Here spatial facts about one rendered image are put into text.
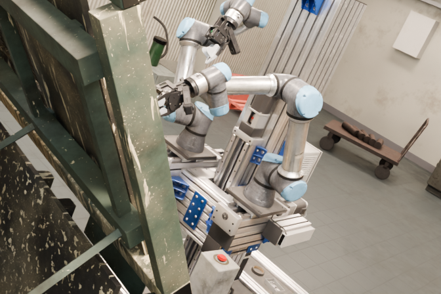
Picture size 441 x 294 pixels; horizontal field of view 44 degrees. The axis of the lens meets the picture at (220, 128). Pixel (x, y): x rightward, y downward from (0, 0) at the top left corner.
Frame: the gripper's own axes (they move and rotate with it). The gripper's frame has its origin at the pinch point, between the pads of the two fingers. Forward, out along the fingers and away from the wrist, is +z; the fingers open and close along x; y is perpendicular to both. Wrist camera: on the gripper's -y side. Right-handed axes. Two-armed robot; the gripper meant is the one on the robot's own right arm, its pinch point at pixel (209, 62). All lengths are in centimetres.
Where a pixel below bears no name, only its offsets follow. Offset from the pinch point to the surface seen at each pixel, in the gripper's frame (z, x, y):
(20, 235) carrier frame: 104, -46, 8
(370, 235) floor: -41, -179, -340
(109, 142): 56, 50, 35
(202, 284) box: 78, 24, -40
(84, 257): 89, 36, 15
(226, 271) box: 69, 30, -41
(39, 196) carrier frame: 84, -33, 15
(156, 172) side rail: 56, 58, 21
